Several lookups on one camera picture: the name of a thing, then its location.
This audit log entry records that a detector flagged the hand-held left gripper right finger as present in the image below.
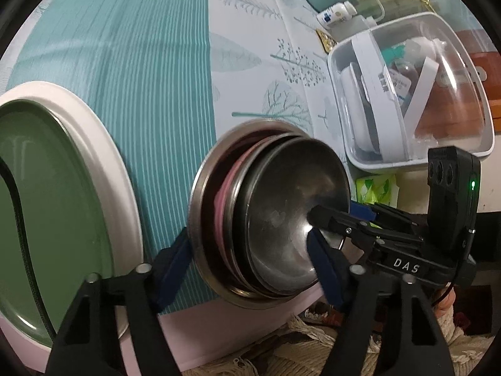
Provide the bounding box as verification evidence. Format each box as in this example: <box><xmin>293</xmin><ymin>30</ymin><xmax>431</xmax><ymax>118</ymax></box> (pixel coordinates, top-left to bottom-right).
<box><xmin>306</xmin><ymin>229</ymin><xmax>457</xmax><ymax>376</ymax></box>

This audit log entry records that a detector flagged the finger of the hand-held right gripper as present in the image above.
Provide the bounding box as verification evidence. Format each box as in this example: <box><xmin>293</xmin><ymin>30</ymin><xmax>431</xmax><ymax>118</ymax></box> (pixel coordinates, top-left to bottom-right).
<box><xmin>307</xmin><ymin>205</ymin><xmax>425</xmax><ymax>259</ymax></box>
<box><xmin>349</xmin><ymin>200</ymin><xmax>428</xmax><ymax>239</ymax></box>

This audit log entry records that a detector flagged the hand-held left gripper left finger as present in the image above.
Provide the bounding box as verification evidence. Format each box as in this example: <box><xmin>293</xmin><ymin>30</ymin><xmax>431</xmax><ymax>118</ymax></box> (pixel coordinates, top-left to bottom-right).
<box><xmin>45</xmin><ymin>227</ymin><xmax>192</xmax><ymax>376</ymax></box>

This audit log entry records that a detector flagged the small stainless steel bowl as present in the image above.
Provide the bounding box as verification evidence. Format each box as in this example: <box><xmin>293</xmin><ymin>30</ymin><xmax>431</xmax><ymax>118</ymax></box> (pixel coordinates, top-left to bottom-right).
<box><xmin>246</xmin><ymin>136</ymin><xmax>352</xmax><ymax>294</ymax></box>

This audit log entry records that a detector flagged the large stainless steel bowl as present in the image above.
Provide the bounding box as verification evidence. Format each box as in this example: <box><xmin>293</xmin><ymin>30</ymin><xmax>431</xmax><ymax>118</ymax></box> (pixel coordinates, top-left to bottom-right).
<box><xmin>188</xmin><ymin>118</ymin><xmax>314</xmax><ymax>311</ymax></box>

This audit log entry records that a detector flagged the medium stainless steel bowl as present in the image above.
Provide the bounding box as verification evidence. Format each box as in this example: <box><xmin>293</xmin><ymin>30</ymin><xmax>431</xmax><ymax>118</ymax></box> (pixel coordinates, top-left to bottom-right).
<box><xmin>234</xmin><ymin>133</ymin><xmax>310</xmax><ymax>298</ymax></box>

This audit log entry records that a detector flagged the pink bowl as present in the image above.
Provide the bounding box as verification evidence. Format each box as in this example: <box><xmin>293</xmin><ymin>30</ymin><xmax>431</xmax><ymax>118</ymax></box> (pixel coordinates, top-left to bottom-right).
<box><xmin>214</xmin><ymin>141</ymin><xmax>275</xmax><ymax>283</ymax></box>

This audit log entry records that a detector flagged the green plate white rim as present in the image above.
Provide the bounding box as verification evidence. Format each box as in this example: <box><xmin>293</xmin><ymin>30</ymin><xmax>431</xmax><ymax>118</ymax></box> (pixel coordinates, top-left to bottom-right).
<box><xmin>0</xmin><ymin>81</ymin><xmax>143</xmax><ymax>339</ymax></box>

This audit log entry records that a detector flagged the person's right forearm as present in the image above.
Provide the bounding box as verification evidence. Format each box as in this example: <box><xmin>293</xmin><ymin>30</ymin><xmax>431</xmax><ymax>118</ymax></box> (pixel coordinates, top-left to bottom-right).
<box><xmin>431</xmin><ymin>288</ymin><xmax>496</xmax><ymax>363</ymax></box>

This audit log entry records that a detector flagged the green tissue packet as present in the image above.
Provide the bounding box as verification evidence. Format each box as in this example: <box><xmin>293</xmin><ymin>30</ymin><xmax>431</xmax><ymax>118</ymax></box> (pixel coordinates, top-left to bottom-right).
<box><xmin>355</xmin><ymin>174</ymin><xmax>398</xmax><ymax>208</ymax></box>

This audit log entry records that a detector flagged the fringed blanket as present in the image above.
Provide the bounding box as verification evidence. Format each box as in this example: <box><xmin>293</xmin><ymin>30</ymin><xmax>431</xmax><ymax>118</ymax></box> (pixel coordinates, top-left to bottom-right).
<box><xmin>184</xmin><ymin>307</ymin><xmax>501</xmax><ymax>376</ymax></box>

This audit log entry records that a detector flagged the clear plastic storage box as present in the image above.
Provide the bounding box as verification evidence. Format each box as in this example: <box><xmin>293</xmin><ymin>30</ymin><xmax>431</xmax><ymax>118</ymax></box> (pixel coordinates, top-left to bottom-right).
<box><xmin>327</xmin><ymin>12</ymin><xmax>496</xmax><ymax>171</ymax></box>

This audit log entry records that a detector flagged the white bottle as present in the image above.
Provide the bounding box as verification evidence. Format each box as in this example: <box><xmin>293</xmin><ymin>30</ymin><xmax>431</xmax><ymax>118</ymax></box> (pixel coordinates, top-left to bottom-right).
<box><xmin>316</xmin><ymin>3</ymin><xmax>358</xmax><ymax>28</ymax></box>

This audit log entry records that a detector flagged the teal leaf print tablecloth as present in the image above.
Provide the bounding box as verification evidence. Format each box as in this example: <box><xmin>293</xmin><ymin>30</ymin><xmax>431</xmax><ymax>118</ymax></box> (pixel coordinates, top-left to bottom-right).
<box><xmin>0</xmin><ymin>0</ymin><xmax>355</xmax><ymax>373</ymax></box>

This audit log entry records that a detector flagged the black cable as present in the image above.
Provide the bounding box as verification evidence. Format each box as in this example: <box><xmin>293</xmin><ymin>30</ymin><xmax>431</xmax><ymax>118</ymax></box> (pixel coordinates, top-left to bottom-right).
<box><xmin>0</xmin><ymin>157</ymin><xmax>54</xmax><ymax>345</ymax></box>

